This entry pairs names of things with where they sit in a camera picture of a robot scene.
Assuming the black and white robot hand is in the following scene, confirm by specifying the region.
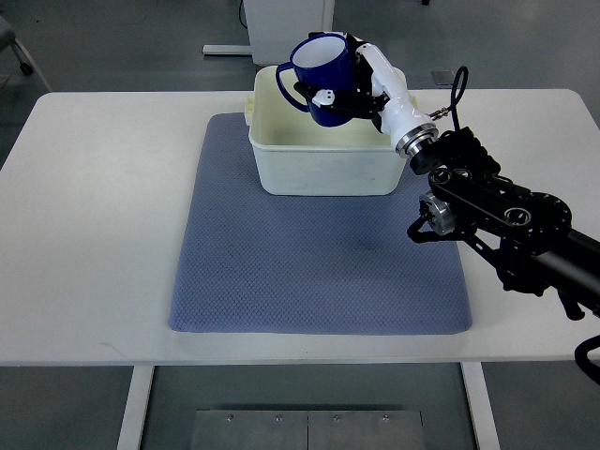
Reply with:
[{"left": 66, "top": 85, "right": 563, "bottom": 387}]
[{"left": 294, "top": 32, "right": 438, "bottom": 158}]

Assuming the blue mug white inside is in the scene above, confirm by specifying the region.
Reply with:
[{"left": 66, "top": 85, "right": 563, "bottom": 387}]
[{"left": 275, "top": 33, "right": 356, "bottom": 128}]

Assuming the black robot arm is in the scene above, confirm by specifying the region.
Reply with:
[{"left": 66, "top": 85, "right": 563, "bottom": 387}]
[{"left": 407, "top": 67, "right": 599, "bottom": 321}]

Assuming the cream plastic box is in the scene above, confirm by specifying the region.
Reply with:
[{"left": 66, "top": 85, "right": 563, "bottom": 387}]
[{"left": 246, "top": 66, "right": 405, "bottom": 196}]

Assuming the small grey floor hatch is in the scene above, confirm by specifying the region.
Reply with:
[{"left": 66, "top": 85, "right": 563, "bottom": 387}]
[{"left": 431, "top": 70, "right": 456, "bottom": 86}]

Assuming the white cabinet on base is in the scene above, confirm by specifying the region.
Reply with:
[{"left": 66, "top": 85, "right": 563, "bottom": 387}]
[{"left": 202, "top": 0, "right": 335, "bottom": 67}]

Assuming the blue grey textured mat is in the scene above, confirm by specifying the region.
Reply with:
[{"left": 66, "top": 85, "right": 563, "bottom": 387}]
[{"left": 169, "top": 113, "right": 472, "bottom": 336}]

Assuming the right white table leg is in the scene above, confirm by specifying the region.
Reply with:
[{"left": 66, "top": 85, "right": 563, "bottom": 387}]
[{"left": 460, "top": 362, "right": 501, "bottom": 450}]

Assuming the white table leg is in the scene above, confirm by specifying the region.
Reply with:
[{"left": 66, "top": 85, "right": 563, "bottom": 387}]
[
  {"left": 116, "top": 366, "right": 155, "bottom": 450},
  {"left": 460, "top": 362, "right": 501, "bottom": 450}
]

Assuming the office chair leg with caster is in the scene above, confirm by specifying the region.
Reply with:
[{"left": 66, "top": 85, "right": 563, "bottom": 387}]
[{"left": 1, "top": 17, "right": 53, "bottom": 93}]

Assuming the metal floor plate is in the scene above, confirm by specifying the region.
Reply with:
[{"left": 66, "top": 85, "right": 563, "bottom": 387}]
[{"left": 190, "top": 410, "right": 426, "bottom": 449}]

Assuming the left white table leg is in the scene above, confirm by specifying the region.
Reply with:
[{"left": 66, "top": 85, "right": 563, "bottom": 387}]
[{"left": 116, "top": 366, "right": 155, "bottom": 450}]

